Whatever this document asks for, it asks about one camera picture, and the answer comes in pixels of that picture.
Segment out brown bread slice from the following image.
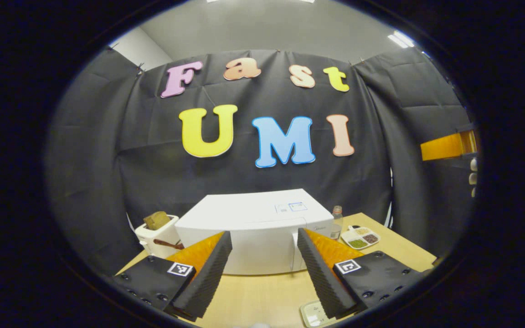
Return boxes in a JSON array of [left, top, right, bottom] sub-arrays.
[[143, 211, 171, 231]]

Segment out white divided dish with grains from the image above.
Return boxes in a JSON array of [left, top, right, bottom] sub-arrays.
[[340, 225, 381, 250]]

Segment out small pale green plate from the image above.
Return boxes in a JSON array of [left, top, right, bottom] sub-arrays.
[[300, 300, 336, 328]]

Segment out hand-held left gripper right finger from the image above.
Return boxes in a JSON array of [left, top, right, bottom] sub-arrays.
[[297, 228, 432, 319]]

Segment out black backdrop cloth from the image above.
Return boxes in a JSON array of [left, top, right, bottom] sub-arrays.
[[46, 46, 477, 274]]

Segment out white toaster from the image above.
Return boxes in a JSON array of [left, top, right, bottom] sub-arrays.
[[134, 215, 185, 259]]

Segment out clear bottle with red label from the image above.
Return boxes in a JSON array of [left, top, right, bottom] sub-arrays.
[[330, 205, 344, 241]]

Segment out brown wooden spoon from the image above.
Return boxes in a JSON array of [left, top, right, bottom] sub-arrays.
[[153, 239, 185, 251]]

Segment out white microwave oven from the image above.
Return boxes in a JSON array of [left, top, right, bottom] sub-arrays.
[[175, 189, 335, 276]]

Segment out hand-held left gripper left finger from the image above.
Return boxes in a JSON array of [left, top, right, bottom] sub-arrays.
[[112, 231, 233, 319]]

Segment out small ceiling light panel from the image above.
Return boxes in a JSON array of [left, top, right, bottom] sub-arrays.
[[387, 31, 415, 49]]

